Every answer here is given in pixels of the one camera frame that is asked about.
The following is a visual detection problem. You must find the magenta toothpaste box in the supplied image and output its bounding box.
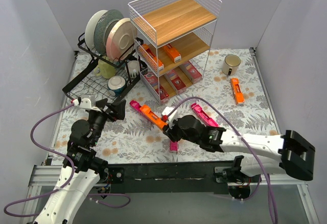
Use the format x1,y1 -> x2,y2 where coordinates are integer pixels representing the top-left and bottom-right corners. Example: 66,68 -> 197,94
191,103 -> 219,127
129,100 -> 151,117
169,141 -> 178,154

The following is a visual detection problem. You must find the orange toothpaste box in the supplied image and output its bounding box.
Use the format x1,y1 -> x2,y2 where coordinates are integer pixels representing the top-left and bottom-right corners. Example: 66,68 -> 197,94
162,43 -> 181,63
230,78 -> 245,105
139,44 -> 165,72
140,104 -> 167,131

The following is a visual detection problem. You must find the red 3D toothpaste box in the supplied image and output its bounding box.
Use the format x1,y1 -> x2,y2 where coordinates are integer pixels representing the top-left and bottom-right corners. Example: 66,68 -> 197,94
179,61 -> 202,84
141,72 -> 169,104
164,69 -> 186,94

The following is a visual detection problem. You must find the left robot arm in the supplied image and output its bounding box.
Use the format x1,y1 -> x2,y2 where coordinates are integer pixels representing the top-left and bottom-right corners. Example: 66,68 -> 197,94
34,95 -> 126,223

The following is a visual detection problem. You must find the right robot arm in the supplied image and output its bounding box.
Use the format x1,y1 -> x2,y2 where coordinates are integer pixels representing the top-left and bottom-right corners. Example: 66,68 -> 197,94
162,115 -> 315,182

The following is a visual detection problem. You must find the white and teal bowl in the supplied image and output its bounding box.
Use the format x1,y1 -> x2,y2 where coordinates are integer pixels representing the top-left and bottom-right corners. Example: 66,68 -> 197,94
107,76 -> 126,96

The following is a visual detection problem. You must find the pale yellow mug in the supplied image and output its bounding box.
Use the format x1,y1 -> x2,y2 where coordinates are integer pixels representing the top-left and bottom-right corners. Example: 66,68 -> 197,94
94,60 -> 116,79

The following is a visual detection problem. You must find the white upside-down cup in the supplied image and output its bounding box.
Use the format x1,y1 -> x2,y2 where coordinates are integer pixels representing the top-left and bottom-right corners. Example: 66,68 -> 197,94
127,60 -> 140,79

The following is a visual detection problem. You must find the pink and cream plate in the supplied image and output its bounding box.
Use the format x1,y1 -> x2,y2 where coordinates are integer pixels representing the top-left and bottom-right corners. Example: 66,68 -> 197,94
106,18 -> 137,62

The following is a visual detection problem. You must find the cream white plate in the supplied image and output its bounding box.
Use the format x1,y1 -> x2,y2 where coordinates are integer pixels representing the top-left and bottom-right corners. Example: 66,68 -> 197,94
85,10 -> 107,50

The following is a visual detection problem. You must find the grey green patterned plate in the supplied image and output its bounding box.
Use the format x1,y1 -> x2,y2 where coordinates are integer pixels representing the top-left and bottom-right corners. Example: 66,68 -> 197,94
94,9 -> 123,55

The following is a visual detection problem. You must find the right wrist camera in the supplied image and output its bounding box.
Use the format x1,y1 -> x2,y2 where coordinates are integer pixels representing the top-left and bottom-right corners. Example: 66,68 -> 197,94
161,106 -> 178,124

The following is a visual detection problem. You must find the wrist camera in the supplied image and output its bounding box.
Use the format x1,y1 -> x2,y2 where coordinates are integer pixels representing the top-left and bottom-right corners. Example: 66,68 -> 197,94
71,95 -> 100,111
161,106 -> 178,124

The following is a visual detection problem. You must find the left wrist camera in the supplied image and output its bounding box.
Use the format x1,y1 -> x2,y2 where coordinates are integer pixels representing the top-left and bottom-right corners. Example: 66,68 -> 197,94
71,95 -> 100,111

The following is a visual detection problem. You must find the black wire dish rack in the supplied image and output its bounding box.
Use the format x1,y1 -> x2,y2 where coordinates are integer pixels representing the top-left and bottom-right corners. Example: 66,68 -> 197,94
62,33 -> 145,103

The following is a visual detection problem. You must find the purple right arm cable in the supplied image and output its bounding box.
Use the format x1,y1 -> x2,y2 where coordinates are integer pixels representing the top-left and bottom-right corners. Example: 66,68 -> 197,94
170,97 -> 278,224

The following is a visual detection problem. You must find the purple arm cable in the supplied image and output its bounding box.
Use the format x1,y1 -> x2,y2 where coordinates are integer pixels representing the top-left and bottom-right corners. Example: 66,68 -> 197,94
170,97 -> 278,224
4,103 -> 131,217

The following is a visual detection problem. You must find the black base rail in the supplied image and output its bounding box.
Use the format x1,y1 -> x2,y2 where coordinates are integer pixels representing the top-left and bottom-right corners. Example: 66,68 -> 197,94
98,160 -> 263,194

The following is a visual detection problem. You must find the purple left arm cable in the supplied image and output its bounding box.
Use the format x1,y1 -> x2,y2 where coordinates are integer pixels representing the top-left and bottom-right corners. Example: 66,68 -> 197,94
4,103 -> 131,217

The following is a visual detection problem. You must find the cream mug black handle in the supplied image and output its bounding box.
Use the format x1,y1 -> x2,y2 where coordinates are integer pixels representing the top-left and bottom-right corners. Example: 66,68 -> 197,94
222,54 -> 241,76

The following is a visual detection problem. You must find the white wire three-tier shelf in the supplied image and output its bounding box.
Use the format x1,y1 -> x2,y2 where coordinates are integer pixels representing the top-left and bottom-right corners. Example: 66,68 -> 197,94
128,0 -> 222,99

